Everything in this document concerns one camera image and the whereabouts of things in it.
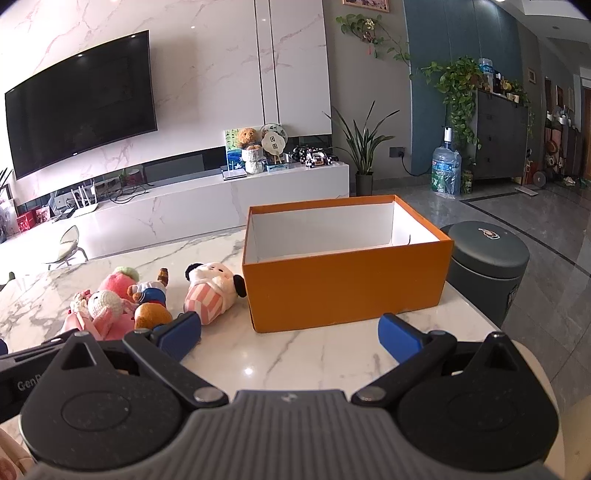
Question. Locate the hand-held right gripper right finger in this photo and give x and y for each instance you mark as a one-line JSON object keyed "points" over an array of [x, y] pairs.
{"points": [[398, 336]]}

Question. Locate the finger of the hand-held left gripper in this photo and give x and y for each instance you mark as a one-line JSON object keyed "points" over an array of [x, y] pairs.
{"points": [[32, 353]]}

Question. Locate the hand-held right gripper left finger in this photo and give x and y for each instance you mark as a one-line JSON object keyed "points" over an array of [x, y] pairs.
{"points": [[180, 336]]}

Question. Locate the brown bear plush blue outfit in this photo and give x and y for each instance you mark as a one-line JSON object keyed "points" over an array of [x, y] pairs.
{"points": [[150, 314]]}

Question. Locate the cream plush pink striped dress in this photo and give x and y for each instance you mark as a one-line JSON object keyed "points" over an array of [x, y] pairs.
{"points": [[207, 295]]}

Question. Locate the orange cardboard box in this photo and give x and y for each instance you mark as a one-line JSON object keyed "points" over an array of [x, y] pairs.
{"points": [[341, 286]]}

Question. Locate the pink white crochet doll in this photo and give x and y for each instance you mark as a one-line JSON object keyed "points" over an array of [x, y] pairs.
{"points": [[104, 307]]}

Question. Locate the pink peach plush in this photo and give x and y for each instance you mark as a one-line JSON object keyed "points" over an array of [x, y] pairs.
{"points": [[117, 281]]}

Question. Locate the dark grey round bin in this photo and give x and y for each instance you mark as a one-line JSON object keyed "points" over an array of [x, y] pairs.
{"points": [[485, 277]]}

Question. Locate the clear small chair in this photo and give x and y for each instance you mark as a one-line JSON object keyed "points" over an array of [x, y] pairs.
{"points": [[67, 240]]}

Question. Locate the white marble television cabinet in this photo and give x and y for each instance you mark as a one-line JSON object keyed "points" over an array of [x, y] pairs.
{"points": [[184, 207]]}

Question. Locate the white router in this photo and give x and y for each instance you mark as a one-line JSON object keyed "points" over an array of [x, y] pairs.
{"points": [[85, 210]]}

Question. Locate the tall leafy potted plant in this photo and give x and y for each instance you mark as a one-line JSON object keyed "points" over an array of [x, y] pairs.
{"points": [[364, 182]]}

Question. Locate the small green packet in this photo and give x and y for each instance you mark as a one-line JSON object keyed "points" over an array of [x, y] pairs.
{"points": [[468, 182]]}

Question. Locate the silver flat device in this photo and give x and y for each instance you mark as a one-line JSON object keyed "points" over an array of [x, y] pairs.
{"points": [[233, 174]]}

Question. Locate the large blue water bottle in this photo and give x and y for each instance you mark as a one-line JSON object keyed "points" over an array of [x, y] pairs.
{"points": [[445, 170]]}

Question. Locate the blue green painting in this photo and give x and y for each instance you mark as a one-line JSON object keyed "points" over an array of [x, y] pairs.
{"points": [[231, 153]]}

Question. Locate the white flat board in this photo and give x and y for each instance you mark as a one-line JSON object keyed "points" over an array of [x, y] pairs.
{"points": [[526, 191]]}

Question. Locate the small blue box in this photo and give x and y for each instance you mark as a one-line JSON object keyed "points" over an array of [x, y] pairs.
{"points": [[277, 168]]}

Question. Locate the black white toy car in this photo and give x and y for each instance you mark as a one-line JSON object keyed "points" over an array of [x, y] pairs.
{"points": [[314, 156]]}

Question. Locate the small brown teddy bear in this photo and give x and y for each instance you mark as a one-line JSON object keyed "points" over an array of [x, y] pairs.
{"points": [[248, 137]]}

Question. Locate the grey weight plate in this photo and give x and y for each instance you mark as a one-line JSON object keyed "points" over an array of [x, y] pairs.
{"points": [[538, 178]]}

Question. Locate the round decorative fan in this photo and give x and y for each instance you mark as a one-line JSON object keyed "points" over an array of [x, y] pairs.
{"points": [[273, 138]]}

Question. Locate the dark grey drawer cabinet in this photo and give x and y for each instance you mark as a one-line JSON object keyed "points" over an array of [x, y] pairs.
{"points": [[498, 138]]}

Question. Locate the black flat television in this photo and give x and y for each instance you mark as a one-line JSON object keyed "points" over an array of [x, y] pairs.
{"points": [[78, 106]]}

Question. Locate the cluttered shelf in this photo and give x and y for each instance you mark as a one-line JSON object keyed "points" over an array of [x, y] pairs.
{"points": [[556, 138]]}

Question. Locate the trailing pothos plant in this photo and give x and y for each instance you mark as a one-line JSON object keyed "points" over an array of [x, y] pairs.
{"points": [[455, 87]]}

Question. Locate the wall power outlet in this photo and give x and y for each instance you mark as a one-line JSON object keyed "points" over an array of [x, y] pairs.
{"points": [[397, 151]]}

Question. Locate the hanging wall plant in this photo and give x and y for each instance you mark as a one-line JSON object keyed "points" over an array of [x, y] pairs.
{"points": [[364, 25]]}

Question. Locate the framed wall picture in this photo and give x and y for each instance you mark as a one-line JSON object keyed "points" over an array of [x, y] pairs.
{"points": [[367, 3]]}

